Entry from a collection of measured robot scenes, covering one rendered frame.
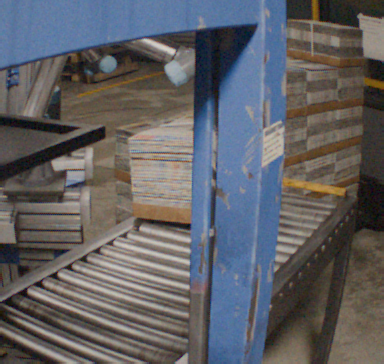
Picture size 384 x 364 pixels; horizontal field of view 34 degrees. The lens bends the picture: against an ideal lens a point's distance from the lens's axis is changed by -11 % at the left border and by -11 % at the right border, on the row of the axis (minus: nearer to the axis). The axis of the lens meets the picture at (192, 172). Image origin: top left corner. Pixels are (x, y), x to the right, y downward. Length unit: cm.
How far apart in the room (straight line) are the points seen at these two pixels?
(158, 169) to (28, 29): 151
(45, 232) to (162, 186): 54
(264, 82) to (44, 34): 35
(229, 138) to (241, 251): 13
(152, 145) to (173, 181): 11
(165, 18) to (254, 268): 35
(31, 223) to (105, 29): 182
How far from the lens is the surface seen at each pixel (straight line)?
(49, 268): 163
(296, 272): 165
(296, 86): 314
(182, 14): 53
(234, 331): 80
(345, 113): 356
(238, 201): 73
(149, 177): 189
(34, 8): 38
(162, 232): 187
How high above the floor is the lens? 150
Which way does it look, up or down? 17 degrees down
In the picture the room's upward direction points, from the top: 1 degrees clockwise
